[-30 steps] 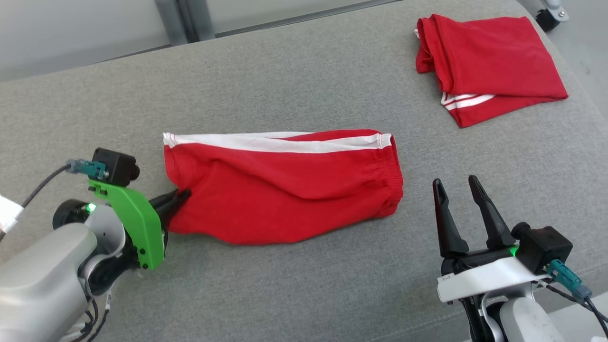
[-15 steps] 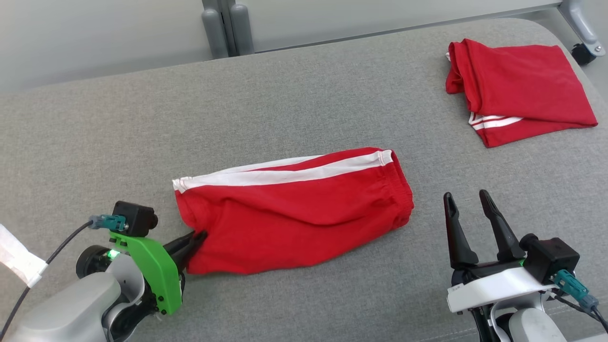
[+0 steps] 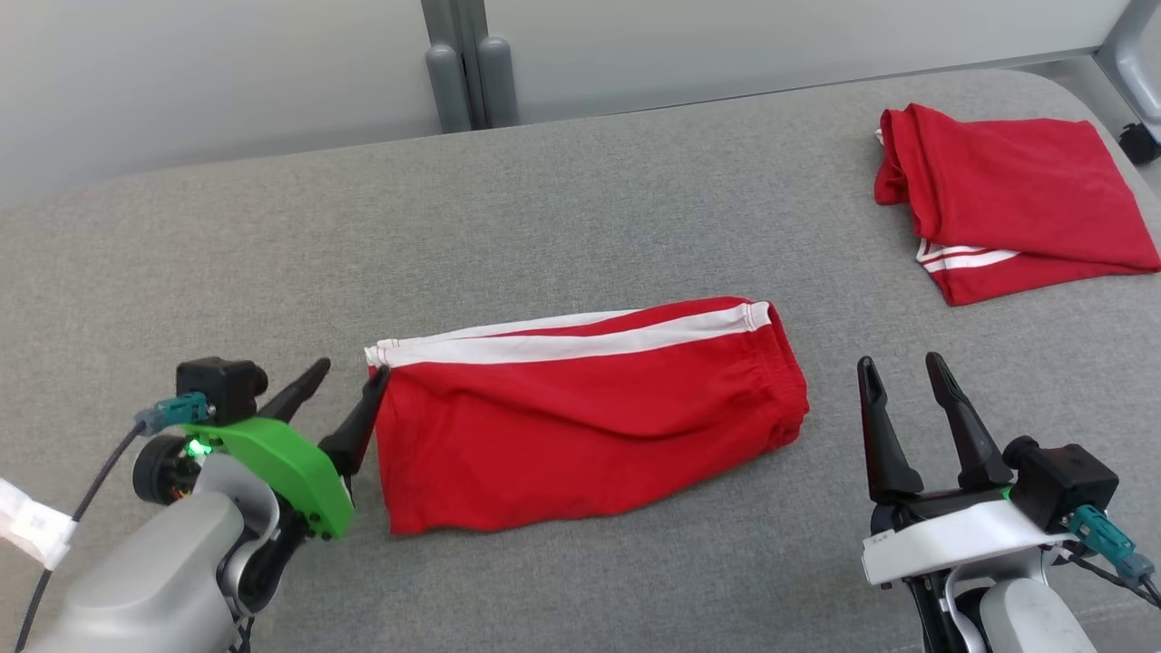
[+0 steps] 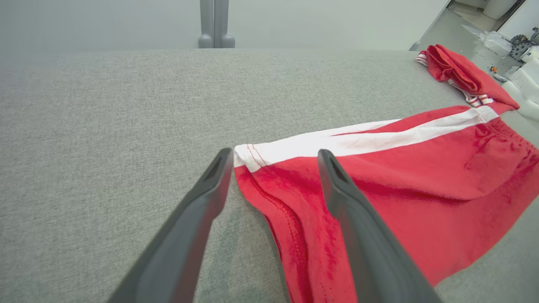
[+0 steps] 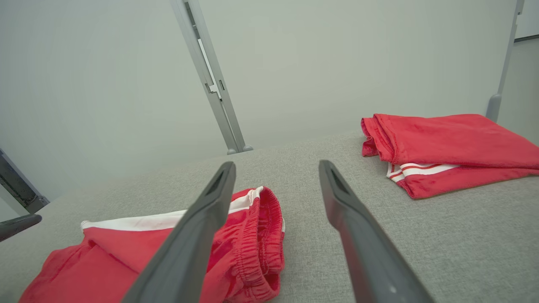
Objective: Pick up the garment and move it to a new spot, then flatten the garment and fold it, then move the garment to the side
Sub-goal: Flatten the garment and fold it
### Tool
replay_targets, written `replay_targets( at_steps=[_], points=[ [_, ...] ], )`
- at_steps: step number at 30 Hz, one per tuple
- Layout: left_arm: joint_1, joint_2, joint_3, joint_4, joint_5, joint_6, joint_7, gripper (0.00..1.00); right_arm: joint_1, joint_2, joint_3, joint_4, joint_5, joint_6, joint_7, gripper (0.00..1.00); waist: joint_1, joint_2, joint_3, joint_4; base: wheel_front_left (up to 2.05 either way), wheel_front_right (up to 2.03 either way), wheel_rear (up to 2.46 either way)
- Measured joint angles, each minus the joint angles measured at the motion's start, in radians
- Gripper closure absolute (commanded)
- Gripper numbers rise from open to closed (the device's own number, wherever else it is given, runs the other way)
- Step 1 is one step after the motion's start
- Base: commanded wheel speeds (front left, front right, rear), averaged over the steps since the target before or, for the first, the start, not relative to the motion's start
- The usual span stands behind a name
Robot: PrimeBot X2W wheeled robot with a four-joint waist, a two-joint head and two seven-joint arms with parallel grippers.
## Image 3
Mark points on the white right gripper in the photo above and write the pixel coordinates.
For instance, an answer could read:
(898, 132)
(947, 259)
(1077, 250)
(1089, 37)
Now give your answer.
(952, 540)

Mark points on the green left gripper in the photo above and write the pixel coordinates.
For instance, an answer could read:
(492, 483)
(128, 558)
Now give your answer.
(290, 462)

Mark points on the red white-striped shorts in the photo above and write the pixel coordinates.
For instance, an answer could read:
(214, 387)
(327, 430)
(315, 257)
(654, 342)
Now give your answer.
(562, 426)

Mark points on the red basketball jersey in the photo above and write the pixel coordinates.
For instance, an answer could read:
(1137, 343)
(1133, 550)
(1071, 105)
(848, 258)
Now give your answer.
(1016, 190)

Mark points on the grey round bumper tube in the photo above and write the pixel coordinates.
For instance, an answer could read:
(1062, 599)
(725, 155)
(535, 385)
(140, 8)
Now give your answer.
(449, 91)
(497, 82)

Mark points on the black caster wheel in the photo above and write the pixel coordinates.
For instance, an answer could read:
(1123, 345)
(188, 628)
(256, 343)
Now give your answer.
(1138, 143)

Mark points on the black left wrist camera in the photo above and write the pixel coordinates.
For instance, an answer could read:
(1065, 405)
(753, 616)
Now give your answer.
(218, 385)

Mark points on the grey vertical frame post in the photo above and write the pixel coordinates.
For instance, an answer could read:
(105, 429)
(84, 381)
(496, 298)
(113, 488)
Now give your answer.
(463, 18)

